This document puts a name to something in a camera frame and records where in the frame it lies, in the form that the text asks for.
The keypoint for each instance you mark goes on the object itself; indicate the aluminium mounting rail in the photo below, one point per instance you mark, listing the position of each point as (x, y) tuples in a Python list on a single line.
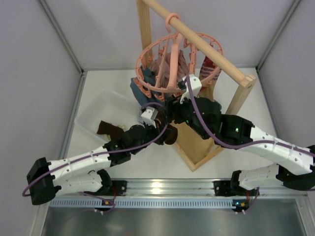
[(165, 188)]

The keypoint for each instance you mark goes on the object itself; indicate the pale green sock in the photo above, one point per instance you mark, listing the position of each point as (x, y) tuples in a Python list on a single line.
[(113, 131)]

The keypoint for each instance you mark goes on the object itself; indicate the red purple striped sock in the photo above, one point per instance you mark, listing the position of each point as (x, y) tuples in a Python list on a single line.
[(207, 69)]

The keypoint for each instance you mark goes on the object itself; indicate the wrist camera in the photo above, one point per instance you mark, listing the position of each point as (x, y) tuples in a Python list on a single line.
[(191, 85), (149, 115)]

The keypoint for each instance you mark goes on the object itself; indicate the wooden hanging rack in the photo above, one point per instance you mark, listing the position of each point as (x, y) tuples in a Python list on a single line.
[(205, 43)]

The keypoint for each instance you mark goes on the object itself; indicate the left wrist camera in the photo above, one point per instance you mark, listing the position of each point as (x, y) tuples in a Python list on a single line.
[(149, 115)]

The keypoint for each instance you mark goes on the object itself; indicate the blue cloth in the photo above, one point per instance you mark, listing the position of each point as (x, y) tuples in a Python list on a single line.
[(145, 96)]

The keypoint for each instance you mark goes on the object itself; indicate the pink cloth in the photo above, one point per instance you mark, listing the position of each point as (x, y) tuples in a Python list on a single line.
[(182, 71)]

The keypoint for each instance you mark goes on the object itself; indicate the pink round clip hanger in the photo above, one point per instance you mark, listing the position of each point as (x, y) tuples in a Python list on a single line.
[(171, 43)]

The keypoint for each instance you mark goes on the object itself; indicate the slotted cable duct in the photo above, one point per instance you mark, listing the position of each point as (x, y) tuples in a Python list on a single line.
[(150, 203)]

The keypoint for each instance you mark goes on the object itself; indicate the white plastic basket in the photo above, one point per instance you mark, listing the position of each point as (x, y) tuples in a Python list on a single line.
[(111, 107)]

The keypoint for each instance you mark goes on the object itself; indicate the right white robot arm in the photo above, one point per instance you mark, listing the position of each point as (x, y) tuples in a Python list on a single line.
[(292, 166)]

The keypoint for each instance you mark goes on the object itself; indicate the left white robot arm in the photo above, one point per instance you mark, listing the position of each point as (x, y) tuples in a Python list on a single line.
[(87, 172)]

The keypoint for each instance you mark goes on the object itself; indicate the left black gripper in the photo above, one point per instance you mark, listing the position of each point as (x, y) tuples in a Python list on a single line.
[(160, 126)]

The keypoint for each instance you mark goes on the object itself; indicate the brown striped sock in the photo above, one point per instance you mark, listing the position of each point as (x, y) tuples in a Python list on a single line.
[(172, 135), (101, 124)]

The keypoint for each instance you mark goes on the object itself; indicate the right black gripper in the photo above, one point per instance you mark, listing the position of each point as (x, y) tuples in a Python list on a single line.
[(173, 108)]

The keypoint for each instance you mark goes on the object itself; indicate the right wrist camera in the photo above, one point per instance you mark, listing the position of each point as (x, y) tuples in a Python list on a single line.
[(191, 85)]

